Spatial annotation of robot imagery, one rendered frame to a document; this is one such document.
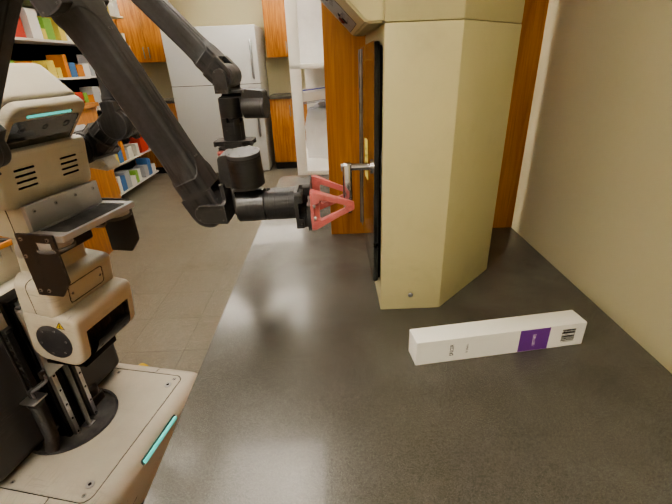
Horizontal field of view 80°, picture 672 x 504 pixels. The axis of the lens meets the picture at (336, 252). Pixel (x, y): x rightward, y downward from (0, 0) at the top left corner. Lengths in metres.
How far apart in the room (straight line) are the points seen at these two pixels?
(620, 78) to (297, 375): 0.75
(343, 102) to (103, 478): 1.26
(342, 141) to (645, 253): 0.65
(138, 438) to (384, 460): 1.14
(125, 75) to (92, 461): 1.19
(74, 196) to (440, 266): 0.91
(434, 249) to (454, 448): 0.33
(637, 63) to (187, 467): 0.90
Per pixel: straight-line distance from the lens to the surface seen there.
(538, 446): 0.58
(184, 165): 0.71
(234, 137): 1.10
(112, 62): 0.72
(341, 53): 1.00
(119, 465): 1.52
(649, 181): 0.82
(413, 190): 0.67
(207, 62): 1.10
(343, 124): 1.01
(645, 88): 0.85
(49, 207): 1.16
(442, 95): 0.65
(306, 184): 0.70
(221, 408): 0.61
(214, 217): 0.72
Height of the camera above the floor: 1.37
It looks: 26 degrees down
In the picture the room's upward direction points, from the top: 2 degrees counter-clockwise
